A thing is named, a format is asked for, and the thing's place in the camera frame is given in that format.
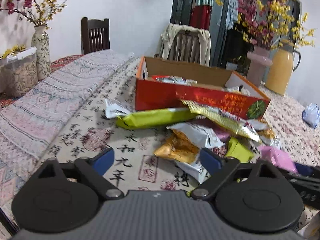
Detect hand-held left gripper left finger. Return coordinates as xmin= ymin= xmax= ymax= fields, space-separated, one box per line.
xmin=35 ymin=147 xmax=124 ymax=200

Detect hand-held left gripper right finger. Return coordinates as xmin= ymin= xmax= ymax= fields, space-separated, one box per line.
xmin=190 ymin=148 xmax=285 ymax=200

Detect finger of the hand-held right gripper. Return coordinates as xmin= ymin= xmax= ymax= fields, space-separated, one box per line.
xmin=294 ymin=162 xmax=315 ymax=177
xmin=285 ymin=172 xmax=320 ymax=189

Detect white grey packet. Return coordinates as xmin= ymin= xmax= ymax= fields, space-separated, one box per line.
xmin=175 ymin=161 xmax=213 ymax=184

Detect pink packet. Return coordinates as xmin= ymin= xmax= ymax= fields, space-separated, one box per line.
xmin=259 ymin=145 xmax=299 ymax=174

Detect white packet orange cracker picture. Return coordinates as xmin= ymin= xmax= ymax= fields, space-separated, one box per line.
xmin=154 ymin=122 xmax=225 ymax=164

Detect gold striped long packet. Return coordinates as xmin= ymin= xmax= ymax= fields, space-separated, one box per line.
xmin=180 ymin=99 xmax=263 ymax=144

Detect small orange packet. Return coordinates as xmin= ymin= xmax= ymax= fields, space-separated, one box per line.
xmin=255 ymin=127 xmax=275 ymax=139

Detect red cardboard box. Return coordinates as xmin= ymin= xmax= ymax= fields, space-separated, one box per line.
xmin=135 ymin=56 xmax=271 ymax=120

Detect blue white plastic bag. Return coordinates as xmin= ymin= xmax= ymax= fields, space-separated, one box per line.
xmin=302 ymin=103 xmax=320 ymax=128

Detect pink grey patterned cloth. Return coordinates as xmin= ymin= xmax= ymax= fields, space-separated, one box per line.
xmin=0 ymin=49 xmax=140 ymax=205

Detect yellow thermos jug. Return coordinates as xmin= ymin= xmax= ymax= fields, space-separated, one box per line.
xmin=265 ymin=39 xmax=302 ymax=96

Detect red patterned tablecloth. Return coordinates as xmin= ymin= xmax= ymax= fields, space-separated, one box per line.
xmin=0 ymin=54 xmax=83 ymax=110

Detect pink vase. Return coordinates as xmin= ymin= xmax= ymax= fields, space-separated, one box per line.
xmin=246 ymin=45 xmax=273 ymax=83

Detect clear plastic seed container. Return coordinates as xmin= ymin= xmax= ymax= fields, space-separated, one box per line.
xmin=0 ymin=47 xmax=38 ymax=97

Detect brown slatted wooden chair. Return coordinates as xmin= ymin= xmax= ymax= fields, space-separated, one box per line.
xmin=172 ymin=30 xmax=200 ymax=63

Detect small floral ceramic vase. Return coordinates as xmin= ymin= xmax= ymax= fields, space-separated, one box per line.
xmin=32 ymin=25 xmax=52 ymax=81

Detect dark wooden chair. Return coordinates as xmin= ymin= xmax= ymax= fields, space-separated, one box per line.
xmin=80 ymin=17 xmax=110 ymax=55

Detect chair with beige jacket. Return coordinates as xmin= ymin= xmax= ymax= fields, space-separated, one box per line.
xmin=160 ymin=23 xmax=211 ymax=67

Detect yellow flower sprig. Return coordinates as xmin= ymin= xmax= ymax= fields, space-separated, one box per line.
xmin=0 ymin=44 xmax=27 ymax=60

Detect dark framed glass door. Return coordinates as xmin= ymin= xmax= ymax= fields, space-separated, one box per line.
xmin=170 ymin=0 xmax=303 ymax=68

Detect yellow and pink flower branches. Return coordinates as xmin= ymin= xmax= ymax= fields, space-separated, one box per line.
xmin=215 ymin=0 xmax=315 ymax=52

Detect yellow red blossom twigs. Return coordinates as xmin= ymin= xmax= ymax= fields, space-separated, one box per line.
xmin=0 ymin=0 xmax=81 ymax=28

